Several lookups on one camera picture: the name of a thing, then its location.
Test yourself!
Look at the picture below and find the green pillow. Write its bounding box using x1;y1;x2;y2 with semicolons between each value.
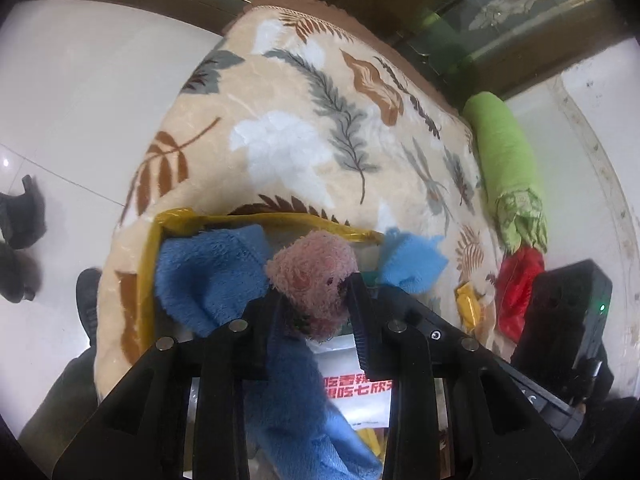
462;91;548;256

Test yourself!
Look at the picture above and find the person's black shoe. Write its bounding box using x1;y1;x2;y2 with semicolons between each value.
75;267;104;346

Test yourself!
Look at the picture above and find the black heeled boot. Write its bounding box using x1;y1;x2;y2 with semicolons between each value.
0;175;48;251
0;242;41;303

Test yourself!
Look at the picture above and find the leaf print blanket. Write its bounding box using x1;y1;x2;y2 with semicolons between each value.
95;0;506;401

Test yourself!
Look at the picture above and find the dark glass door cabinet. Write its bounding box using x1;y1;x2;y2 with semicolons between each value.
140;0;636;103

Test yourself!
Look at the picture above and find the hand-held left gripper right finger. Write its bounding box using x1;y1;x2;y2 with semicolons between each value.
349;274;581;480

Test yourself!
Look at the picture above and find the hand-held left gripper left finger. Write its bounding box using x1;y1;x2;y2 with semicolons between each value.
50;287;287;480

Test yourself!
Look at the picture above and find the white packet red print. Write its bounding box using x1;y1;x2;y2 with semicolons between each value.
310;332;401;431

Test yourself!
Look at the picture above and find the red plastic bag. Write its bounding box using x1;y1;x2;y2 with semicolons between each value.
495;247;546;343

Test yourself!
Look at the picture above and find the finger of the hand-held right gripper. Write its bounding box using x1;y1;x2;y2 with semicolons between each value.
382;290;496;359

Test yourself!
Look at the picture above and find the yellow packet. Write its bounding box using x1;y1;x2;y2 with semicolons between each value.
454;282;485;333

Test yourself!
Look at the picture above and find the yellow plastic basket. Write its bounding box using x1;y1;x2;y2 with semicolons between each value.
135;207;451;480

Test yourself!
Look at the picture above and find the person's dark trouser leg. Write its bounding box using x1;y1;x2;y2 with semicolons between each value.
20;347;101;456

